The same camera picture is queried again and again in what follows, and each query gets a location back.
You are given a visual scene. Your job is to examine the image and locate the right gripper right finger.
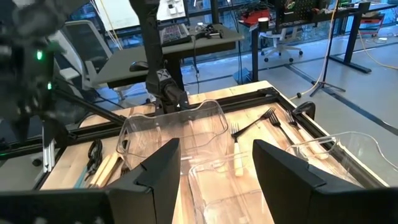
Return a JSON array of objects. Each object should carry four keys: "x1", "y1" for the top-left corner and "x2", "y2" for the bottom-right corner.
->
[{"x1": 253, "y1": 139, "x2": 330, "y2": 224}]

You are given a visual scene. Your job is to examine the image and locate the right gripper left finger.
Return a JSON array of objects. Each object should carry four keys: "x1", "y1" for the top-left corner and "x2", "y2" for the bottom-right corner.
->
[{"x1": 105, "y1": 138, "x2": 182, "y2": 224}]

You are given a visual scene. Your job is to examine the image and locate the teal-handled black spoon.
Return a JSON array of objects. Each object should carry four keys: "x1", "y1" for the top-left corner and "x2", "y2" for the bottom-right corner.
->
[
  {"x1": 81, "y1": 155, "x2": 102, "y2": 187},
  {"x1": 73, "y1": 139, "x2": 104, "y2": 189}
]

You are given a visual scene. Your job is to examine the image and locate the black fork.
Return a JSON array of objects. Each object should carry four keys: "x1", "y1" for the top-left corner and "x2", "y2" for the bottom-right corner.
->
[
  {"x1": 267, "y1": 111, "x2": 296, "y2": 146},
  {"x1": 231, "y1": 106, "x2": 277, "y2": 138}
]

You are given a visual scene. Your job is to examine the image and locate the clear plastic bin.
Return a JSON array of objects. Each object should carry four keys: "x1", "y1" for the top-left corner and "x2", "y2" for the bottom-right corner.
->
[
  {"x1": 116, "y1": 99, "x2": 230, "y2": 170},
  {"x1": 187, "y1": 151, "x2": 276, "y2": 224},
  {"x1": 285, "y1": 130, "x2": 398, "y2": 189}
]

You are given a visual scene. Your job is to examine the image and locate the black table clamp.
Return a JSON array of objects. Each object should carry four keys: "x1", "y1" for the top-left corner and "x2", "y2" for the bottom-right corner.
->
[{"x1": 291, "y1": 100, "x2": 317, "y2": 121}]

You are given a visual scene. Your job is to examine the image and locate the black computer mouse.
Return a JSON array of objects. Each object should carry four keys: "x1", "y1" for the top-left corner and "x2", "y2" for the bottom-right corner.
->
[{"x1": 128, "y1": 60, "x2": 150, "y2": 73}]

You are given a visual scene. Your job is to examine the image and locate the black tripod stand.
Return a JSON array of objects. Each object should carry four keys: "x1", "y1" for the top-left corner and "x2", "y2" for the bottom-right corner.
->
[{"x1": 309, "y1": 0, "x2": 346, "y2": 98}]

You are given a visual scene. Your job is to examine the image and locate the whiteboard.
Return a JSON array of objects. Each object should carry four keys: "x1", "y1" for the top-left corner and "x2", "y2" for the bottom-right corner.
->
[{"x1": 93, "y1": 0, "x2": 188, "y2": 32}]

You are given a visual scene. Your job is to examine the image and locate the white office chair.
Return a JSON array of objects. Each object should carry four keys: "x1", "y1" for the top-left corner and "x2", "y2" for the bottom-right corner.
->
[{"x1": 259, "y1": 30, "x2": 305, "y2": 63}]

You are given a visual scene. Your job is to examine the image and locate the black keyboard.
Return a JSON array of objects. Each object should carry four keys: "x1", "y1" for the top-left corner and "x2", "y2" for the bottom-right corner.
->
[{"x1": 159, "y1": 22, "x2": 193, "y2": 48}]

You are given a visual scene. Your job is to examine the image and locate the grey desk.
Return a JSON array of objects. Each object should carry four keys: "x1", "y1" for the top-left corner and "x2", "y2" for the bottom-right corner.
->
[{"x1": 92, "y1": 24, "x2": 246, "y2": 90}]

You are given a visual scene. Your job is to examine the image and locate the black clamp tool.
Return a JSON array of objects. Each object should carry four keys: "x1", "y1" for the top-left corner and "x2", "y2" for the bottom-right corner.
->
[{"x1": 195, "y1": 24, "x2": 224, "y2": 40}]

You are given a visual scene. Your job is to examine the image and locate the black-legged worktable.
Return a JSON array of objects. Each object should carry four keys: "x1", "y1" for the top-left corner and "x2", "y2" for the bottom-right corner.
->
[{"x1": 238, "y1": 0, "x2": 398, "y2": 75}]

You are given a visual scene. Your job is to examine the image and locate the red box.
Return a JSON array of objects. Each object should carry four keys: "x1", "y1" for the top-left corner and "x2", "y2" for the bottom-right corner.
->
[{"x1": 241, "y1": 8, "x2": 272, "y2": 26}]

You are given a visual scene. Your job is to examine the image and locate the black pegboard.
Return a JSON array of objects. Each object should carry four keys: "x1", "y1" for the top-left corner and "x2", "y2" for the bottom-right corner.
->
[{"x1": 275, "y1": 0, "x2": 323, "y2": 23}]

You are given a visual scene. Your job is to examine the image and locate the yellow cable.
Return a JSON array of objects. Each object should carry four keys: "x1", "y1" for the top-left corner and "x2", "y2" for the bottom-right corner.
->
[{"x1": 288, "y1": 0, "x2": 340, "y2": 101}]

